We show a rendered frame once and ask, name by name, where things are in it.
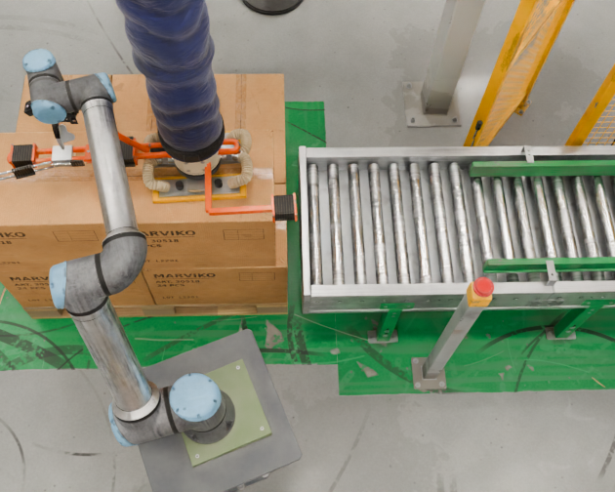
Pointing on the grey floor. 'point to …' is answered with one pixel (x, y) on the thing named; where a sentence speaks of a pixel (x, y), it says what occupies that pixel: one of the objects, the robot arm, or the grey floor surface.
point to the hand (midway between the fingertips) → (63, 131)
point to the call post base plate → (426, 380)
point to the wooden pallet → (173, 309)
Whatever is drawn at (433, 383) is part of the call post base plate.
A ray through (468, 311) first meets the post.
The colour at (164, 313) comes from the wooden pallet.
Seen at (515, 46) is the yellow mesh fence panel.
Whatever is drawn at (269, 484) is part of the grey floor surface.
